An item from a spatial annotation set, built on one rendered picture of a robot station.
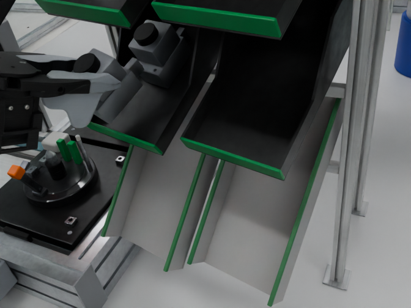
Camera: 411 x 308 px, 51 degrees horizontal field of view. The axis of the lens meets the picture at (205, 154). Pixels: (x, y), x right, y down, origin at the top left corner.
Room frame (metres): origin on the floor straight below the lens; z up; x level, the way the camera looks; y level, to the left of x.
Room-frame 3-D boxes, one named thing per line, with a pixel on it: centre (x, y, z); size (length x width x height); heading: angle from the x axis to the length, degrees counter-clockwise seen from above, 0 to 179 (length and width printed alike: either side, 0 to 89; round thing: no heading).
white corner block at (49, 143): (0.79, 0.32, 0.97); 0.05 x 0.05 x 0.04; 59
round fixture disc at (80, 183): (0.66, 0.29, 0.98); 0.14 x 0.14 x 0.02
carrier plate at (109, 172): (0.66, 0.29, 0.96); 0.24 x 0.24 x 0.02; 59
